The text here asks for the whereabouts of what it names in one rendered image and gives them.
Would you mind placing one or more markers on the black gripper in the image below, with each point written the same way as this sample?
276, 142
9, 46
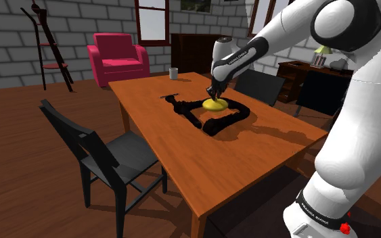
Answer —
218, 86

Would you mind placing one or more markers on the yellow bowl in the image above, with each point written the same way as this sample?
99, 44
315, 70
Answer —
215, 105

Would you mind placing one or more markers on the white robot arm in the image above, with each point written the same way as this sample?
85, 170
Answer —
358, 131

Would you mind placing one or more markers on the black wooden chair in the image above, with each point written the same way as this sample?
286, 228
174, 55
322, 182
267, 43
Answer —
124, 158
259, 86

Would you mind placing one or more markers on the dark wooden cabinet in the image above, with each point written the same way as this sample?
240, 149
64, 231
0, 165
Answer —
190, 54

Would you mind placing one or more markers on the white cup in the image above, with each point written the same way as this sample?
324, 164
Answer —
173, 73

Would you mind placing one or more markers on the thin black stick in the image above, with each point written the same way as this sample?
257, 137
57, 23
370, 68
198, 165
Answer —
169, 95

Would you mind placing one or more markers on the dark wooden desk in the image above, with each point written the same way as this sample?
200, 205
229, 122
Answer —
290, 79

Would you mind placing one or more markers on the brown wooden table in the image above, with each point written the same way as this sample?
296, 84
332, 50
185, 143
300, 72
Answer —
193, 161

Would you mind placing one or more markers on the red framed window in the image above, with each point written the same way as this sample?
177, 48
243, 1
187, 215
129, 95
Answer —
259, 16
152, 23

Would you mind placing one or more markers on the red armchair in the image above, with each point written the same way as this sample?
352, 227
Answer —
117, 62

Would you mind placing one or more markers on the black desk chair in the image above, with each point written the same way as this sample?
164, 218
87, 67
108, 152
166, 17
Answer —
322, 94

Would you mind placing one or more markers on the dark robot stand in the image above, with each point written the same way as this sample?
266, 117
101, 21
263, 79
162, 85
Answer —
259, 214

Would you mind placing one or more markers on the dark ladder shelf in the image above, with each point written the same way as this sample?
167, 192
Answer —
52, 49

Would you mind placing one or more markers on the wall picture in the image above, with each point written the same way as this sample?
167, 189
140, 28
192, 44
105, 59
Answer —
195, 5

